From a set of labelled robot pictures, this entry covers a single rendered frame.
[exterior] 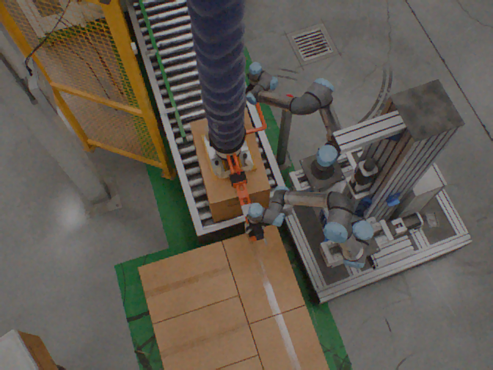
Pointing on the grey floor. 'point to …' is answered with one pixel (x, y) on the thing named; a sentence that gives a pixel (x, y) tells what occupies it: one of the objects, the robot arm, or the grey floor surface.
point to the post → (283, 136)
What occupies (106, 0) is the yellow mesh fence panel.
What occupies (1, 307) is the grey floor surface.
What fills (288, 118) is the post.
